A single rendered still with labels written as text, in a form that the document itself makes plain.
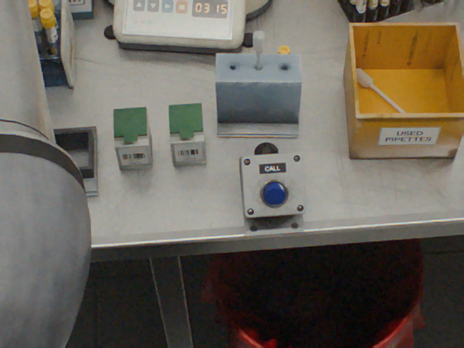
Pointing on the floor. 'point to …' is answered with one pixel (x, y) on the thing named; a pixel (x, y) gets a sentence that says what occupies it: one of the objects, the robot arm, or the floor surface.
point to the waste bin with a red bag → (246, 294)
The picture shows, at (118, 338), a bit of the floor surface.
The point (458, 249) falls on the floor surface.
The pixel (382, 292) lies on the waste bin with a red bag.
